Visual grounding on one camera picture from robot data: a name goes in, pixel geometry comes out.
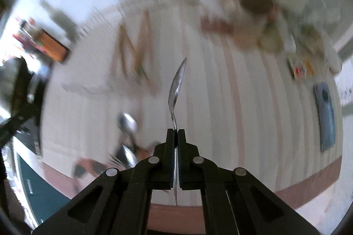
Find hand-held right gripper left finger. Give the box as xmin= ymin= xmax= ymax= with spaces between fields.
xmin=32 ymin=129 xmax=177 ymax=235

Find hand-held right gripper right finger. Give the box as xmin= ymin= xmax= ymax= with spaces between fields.
xmin=178 ymin=129 xmax=320 ymax=235

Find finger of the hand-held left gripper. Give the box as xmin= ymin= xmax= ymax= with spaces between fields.
xmin=0 ymin=108 xmax=42 ymax=149

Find clear plastic container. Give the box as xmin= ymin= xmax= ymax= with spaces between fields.
xmin=62 ymin=0 xmax=163 ymax=98

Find metal spoon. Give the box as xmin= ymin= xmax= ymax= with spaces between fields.
xmin=167 ymin=57 xmax=188 ymax=206
xmin=121 ymin=145 xmax=138 ymax=168
xmin=117 ymin=112 xmax=138 ymax=139

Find wooden chopstick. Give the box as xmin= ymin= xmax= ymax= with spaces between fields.
xmin=121 ymin=28 xmax=162 ymax=93
xmin=134 ymin=10 xmax=152 ymax=70
xmin=110 ymin=25 xmax=127 ymax=73

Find metal wok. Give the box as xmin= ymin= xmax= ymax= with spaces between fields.
xmin=0 ymin=57 xmax=53 ymax=114

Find striped cat print tablecloth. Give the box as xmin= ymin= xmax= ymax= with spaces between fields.
xmin=39 ymin=0 xmax=344 ymax=209

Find dark soy sauce bottle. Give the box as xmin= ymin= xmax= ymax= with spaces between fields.
xmin=25 ymin=17 xmax=69 ymax=63

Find blue smartphone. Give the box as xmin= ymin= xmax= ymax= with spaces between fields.
xmin=313 ymin=82 xmax=337 ymax=153

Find small red white packet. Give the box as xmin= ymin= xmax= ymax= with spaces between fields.
xmin=287 ymin=56 xmax=316 ymax=81

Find small pink packet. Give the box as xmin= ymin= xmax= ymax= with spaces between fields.
xmin=200 ymin=16 xmax=235 ymax=35

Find clear plastic bags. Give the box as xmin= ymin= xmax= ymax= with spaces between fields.
xmin=287 ymin=0 xmax=342 ymax=74

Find brown lid plastic jar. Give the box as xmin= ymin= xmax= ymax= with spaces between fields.
xmin=232 ymin=0 xmax=276 ymax=51

